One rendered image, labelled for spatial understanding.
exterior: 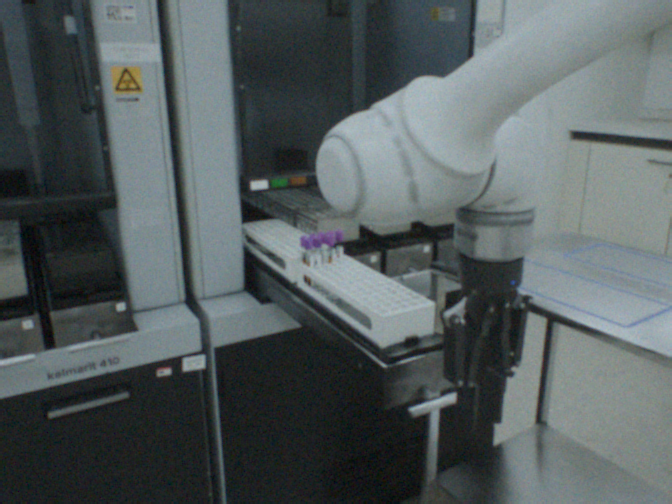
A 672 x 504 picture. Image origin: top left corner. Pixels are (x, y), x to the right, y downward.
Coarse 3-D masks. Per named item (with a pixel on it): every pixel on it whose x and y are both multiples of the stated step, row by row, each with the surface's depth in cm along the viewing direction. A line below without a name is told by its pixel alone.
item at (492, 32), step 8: (480, 0) 137; (488, 0) 138; (496, 0) 139; (480, 8) 138; (488, 8) 139; (496, 8) 140; (480, 16) 138; (488, 16) 140; (496, 16) 141; (488, 32) 141; (496, 32) 142
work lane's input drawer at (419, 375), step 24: (264, 264) 121; (264, 288) 120; (288, 288) 111; (288, 312) 110; (312, 312) 100; (336, 336) 93; (360, 336) 88; (408, 336) 85; (432, 336) 87; (360, 360) 87; (384, 360) 83; (408, 360) 82; (432, 360) 85; (384, 384) 81; (408, 384) 84; (432, 384) 86; (384, 408) 83; (408, 408) 80; (432, 408) 81
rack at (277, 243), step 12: (252, 228) 130; (264, 228) 130; (276, 228) 130; (288, 228) 130; (252, 240) 134; (264, 240) 120; (276, 240) 120; (288, 240) 121; (264, 252) 125; (276, 252) 115; (288, 252) 113; (300, 252) 112; (276, 264) 123; (288, 264) 111; (288, 276) 112
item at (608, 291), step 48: (576, 240) 134; (432, 288) 121; (528, 288) 105; (576, 288) 105; (624, 288) 105; (624, 336) 86; (432, 432) 130; (528, 432) 152; (432, 480) 135; (480, 480) 135; (528, 480) 134; (576, 480) 134; (624, 480) 134
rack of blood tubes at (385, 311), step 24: (336, 264) 105; (360, 264) 105; (312, 288) 105; (336, 288) 94; (360, 288) 94; (384, 288) 94; (336, 312) 95; (360, 312) 98; (384, 312) 85; (408, 312) 85; (432, 312) 87; (384, 336) 84
